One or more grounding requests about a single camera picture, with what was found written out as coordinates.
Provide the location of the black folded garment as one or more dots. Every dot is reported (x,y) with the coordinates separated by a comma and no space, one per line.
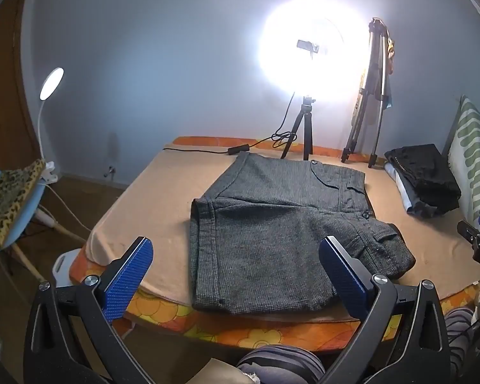
(424,172)

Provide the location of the grey tweed pants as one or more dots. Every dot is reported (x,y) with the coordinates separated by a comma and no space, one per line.
(264,240)

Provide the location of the dark grey folded garment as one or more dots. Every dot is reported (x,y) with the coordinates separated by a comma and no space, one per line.
(424,210)

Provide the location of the phone clamp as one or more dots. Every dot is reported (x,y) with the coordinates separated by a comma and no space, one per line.
(308,47)

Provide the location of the colourful hanging cloth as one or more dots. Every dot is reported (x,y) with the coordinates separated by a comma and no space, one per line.
(391,56)

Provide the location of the green striped cushion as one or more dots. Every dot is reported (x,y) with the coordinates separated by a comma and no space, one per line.
(476,156)

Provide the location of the person's right leg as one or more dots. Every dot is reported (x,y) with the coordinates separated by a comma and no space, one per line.
(460,328)

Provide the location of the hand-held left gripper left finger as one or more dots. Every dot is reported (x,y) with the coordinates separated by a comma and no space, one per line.
(128,276)

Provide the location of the wooden door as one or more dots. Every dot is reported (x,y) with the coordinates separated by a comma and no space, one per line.
(4,88)

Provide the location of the tall silver tripod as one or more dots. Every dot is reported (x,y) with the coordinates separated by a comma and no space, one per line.
(378,36)

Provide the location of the person's leg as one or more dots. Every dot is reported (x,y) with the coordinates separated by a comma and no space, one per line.
(460,328)
(280,364)

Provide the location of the light blue folded garment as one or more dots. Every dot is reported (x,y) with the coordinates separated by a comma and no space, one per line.
(402,192)

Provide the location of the small black tripod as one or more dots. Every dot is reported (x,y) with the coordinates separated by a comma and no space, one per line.
(307,128)

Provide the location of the beige blanket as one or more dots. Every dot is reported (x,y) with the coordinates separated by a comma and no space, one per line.
(156,192)

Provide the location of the white clamp desk lamp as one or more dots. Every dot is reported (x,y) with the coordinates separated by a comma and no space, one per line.
(51,82)

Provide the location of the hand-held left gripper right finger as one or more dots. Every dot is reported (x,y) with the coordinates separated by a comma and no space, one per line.
(344,276)

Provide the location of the person's left leg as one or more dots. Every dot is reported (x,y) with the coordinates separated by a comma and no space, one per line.
(280,364)

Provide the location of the leopard print cushion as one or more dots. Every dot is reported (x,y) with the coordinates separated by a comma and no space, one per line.
(8,200)

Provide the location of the white plastic object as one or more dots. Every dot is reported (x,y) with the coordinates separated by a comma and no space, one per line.
(64,268)

